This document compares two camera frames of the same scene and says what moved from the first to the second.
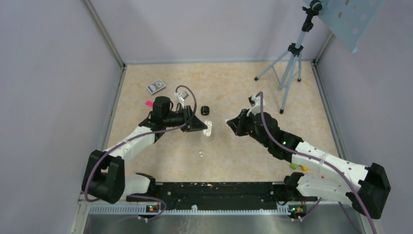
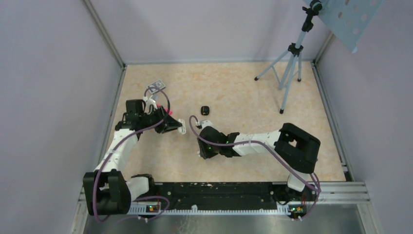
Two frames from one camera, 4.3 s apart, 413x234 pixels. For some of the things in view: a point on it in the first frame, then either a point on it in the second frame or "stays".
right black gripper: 237,124 -> 204,152
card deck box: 156,87 stays
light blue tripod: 284,66 stays
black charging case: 205,110 stays
